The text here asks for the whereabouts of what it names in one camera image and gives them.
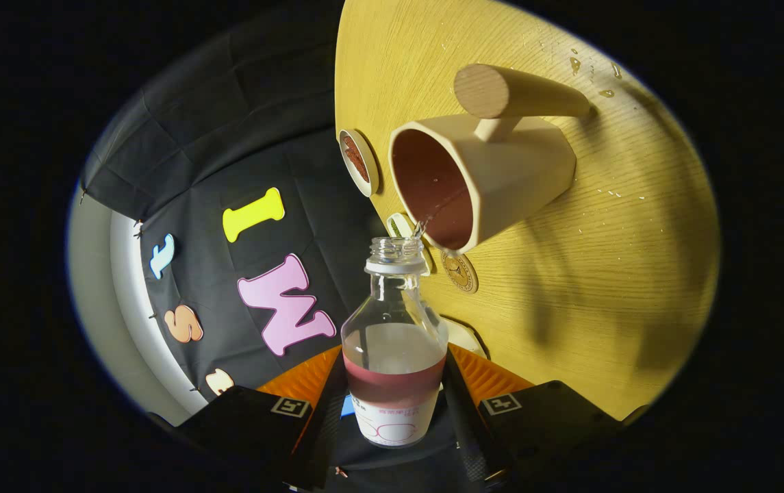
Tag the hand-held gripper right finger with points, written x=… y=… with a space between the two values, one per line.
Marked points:
x=463 y=424

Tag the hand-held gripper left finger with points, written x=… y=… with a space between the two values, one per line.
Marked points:
x=326 y=424

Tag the clear juice bottle pink label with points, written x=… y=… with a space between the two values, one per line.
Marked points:
x=395 y=383

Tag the round brown coaster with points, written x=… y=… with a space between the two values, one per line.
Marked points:
x=461 y=272

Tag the white toaster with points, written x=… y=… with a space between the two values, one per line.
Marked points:
x=468 y=341

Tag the wooden table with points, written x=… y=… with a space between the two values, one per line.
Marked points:
x=570 y=308

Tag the white divided spice dish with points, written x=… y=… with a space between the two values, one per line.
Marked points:
x=400 y=224

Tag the white round plate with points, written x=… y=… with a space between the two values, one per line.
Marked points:
x=371 y=174

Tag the red sausage piece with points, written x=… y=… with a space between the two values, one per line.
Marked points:
x=359 y=166
x=349 y=145

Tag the black backdrop cloth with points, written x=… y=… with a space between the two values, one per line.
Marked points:
x=227 y=137

